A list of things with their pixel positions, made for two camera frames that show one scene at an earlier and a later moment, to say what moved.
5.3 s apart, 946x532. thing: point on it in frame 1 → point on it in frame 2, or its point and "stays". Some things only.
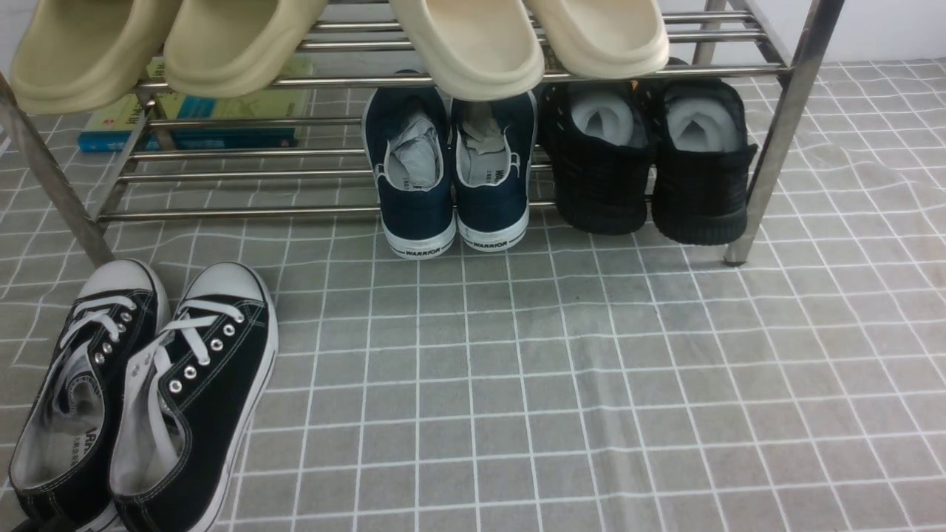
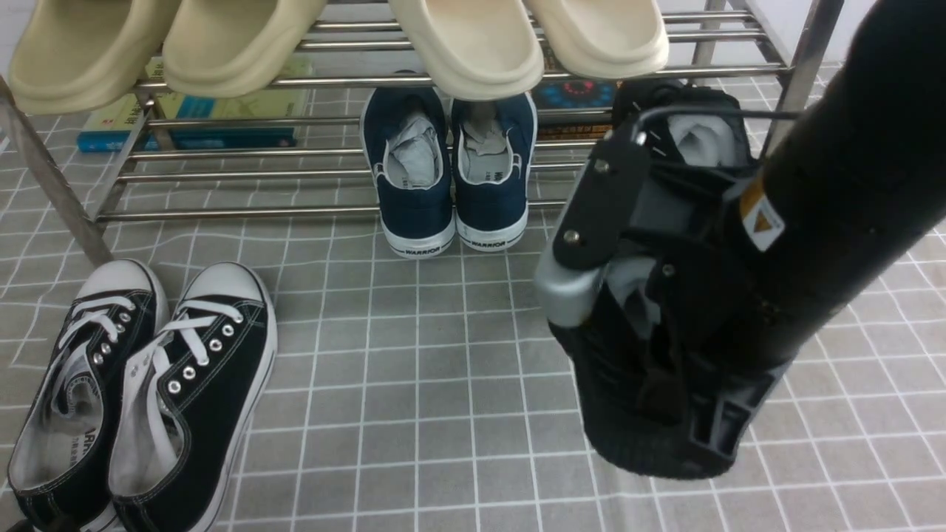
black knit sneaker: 699,194 stays
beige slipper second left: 231,49 stays
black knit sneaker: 598,134 → 631,425
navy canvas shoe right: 491,142 stays
